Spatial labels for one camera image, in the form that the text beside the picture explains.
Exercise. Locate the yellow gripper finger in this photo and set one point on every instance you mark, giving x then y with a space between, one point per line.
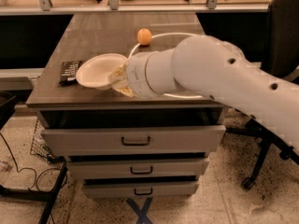
123 88
118 76

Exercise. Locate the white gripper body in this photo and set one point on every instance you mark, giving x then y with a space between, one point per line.
136 74

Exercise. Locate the white paper bowl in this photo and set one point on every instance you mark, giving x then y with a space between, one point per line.
94 73

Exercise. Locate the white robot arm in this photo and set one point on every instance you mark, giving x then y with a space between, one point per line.
216 70

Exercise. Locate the black rxbar chocolate bar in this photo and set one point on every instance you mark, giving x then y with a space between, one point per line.
68 72

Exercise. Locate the orange fruit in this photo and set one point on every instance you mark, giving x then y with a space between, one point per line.
144 37

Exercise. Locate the grey drawer cabinet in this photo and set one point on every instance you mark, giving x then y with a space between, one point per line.
76 107

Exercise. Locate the black office chair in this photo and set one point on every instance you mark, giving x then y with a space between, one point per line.
280 60

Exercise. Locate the top drawer with black handle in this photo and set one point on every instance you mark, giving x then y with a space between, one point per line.
129 141

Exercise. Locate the drawer with black handle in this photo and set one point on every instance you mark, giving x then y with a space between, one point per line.
138 168
141 189
129 141

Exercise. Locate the middle drawer with black handle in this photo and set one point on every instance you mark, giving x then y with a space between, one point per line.
138 168

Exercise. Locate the black wire basket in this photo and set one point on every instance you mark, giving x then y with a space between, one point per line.
39 148

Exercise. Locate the bottom drawer with black handle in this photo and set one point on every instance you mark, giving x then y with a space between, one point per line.
141 189

